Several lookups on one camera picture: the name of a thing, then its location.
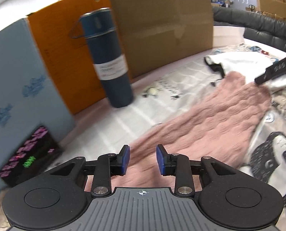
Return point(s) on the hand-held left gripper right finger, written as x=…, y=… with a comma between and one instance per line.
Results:
x=160, y=158

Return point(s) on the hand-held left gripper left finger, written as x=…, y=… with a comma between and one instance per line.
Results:
x=125, y=160

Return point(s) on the pink knit sweater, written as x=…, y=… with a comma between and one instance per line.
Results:
x=205, y=115

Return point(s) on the white garment with black trim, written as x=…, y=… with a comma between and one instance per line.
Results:
x=239, y=62

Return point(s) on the dark leather sofa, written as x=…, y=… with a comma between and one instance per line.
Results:
x=265, y=24

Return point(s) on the cartoon printed bed sheet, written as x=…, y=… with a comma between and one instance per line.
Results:
x=143, y=115

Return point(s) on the cartoon mouse printed cloth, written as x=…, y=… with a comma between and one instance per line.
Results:
x=277, y=149

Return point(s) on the blue thermos bottle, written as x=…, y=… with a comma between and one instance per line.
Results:
x=114, y=77

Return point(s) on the black box with pink print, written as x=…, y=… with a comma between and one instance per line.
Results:
x=27, y=156

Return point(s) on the brown cardboard box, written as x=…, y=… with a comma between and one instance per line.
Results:
x=162, y=28

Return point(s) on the orange cardboard box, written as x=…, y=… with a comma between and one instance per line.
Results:
x=56, y=53

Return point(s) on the light blue foam board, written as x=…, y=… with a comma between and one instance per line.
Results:
x=13, y=77

